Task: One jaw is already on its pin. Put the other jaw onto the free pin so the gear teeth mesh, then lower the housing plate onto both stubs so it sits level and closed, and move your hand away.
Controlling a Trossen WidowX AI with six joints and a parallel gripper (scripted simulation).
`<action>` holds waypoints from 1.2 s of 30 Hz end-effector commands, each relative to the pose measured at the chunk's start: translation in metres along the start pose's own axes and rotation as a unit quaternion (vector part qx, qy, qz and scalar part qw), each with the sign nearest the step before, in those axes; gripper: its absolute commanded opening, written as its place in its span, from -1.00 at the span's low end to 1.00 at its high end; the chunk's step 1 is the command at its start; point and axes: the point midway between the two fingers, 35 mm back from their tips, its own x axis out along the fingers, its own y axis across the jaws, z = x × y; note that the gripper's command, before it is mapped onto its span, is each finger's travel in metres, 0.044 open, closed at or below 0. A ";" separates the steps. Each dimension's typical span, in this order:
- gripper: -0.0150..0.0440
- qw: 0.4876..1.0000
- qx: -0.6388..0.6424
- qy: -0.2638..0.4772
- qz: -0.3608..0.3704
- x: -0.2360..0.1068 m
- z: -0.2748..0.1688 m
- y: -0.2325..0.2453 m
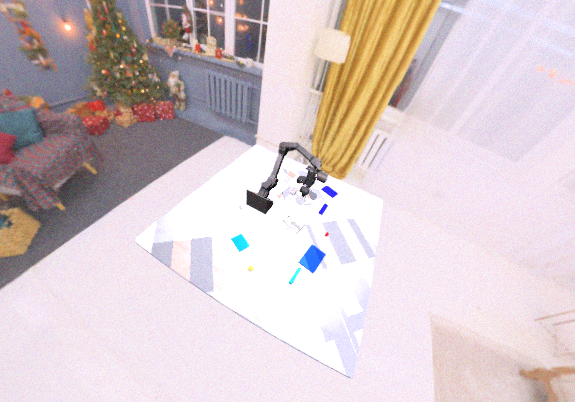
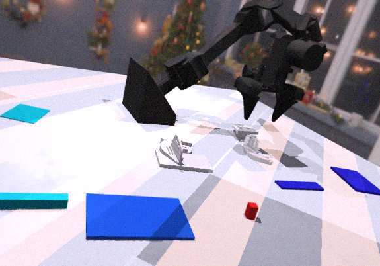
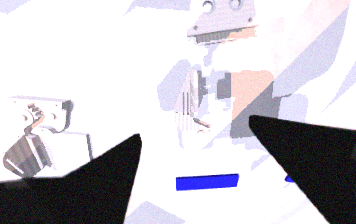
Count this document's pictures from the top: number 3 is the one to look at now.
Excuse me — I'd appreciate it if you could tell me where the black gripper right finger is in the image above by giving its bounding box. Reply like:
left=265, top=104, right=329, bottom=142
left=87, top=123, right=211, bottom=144
left=249, top=115, right=356, bottom=224

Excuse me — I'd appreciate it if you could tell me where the grey plate with two round holes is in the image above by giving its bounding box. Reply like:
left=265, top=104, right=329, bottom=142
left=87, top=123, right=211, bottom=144
left=187, top=0, right=259, bottom=37

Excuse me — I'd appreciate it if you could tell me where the blue flat bar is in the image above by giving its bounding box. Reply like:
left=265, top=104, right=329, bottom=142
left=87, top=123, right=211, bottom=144
left=176, top=174, right=240, bottom=190

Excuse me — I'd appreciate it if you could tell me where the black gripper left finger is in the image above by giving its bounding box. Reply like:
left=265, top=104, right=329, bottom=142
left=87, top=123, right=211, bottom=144
left=0, top=133, right=142, bottom=224

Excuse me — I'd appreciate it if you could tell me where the blue flat plate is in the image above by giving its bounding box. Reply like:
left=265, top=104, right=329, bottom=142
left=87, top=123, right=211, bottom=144
left=285, top=176, right=294, bottom=183

